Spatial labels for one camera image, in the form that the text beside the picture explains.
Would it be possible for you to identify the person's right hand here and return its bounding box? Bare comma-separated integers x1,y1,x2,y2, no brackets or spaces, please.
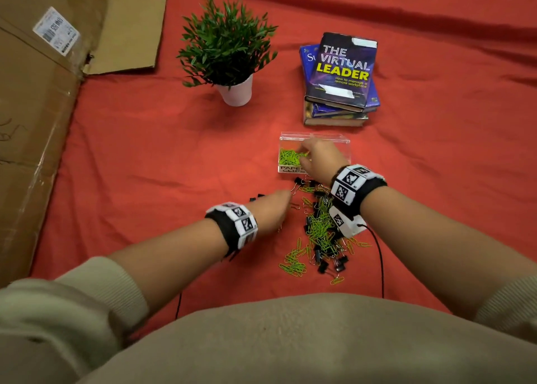
298,137,351,187

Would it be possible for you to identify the green plant in white pot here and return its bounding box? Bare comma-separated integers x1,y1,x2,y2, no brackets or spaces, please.
177,0,279,108

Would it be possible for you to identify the pile of green paper clips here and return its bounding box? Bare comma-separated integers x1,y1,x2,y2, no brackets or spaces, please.
279,184,373,286
279,148,309,167

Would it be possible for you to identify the beige sweater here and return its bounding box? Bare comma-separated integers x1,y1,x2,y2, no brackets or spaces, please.
0,257,537,384

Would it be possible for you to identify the blue and yellow book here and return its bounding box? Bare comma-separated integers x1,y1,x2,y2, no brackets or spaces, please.
310,102,370,118

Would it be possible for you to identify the person's left forearm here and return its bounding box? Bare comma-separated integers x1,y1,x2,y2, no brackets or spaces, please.
108,218,229,313

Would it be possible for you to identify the person's right forearm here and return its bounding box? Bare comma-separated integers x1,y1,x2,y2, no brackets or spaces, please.
360,185,537,313

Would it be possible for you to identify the black marker wristband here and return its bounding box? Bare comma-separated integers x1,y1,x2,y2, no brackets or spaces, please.
204,202,259,257
329,164,388,217

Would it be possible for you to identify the right black camera cable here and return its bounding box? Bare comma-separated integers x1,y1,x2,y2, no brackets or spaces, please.
356,223,385,300

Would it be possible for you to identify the black book with yellow print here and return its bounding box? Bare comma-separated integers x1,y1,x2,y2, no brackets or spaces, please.
305,31,378,113

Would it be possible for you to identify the right black marker wristband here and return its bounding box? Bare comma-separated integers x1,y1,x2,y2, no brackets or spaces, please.
329,164,388,217

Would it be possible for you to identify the brown cardboard box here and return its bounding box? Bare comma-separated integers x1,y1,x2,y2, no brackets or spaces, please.
0,0,169,288

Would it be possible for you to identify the olive brown book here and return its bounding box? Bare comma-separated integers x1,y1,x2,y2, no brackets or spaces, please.
303,101,370,127

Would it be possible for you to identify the left black marker wristband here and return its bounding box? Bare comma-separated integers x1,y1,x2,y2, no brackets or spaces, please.
204,202,259,257

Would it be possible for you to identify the clear two-compartment plastic box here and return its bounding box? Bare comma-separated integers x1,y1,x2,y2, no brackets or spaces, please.
277,132,351,175

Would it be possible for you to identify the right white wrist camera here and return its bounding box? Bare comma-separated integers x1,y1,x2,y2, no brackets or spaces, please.
328,205,368,239

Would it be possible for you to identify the pile of black binder clips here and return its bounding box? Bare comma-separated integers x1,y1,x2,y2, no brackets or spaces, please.
293,177,350,276

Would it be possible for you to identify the person's left hand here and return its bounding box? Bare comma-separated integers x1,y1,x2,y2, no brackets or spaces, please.
249,189,293,236

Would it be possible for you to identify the red cloth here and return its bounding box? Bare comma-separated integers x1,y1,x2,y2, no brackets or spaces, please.
29,0,537,340

